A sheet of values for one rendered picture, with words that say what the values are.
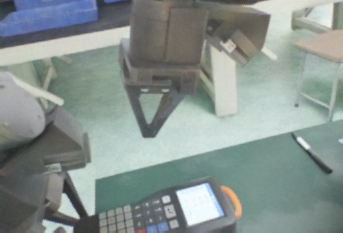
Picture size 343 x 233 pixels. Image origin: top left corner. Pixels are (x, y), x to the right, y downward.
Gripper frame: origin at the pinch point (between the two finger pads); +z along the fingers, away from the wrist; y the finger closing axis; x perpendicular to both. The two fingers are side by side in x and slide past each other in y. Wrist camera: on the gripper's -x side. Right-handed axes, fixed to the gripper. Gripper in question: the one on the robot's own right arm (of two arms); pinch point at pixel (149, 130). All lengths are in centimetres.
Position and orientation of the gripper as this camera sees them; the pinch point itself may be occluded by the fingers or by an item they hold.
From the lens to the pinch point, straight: 36.8
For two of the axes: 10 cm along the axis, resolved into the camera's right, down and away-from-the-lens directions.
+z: -1.3, 9.0, 4.2
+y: -2.5, -4.4, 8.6
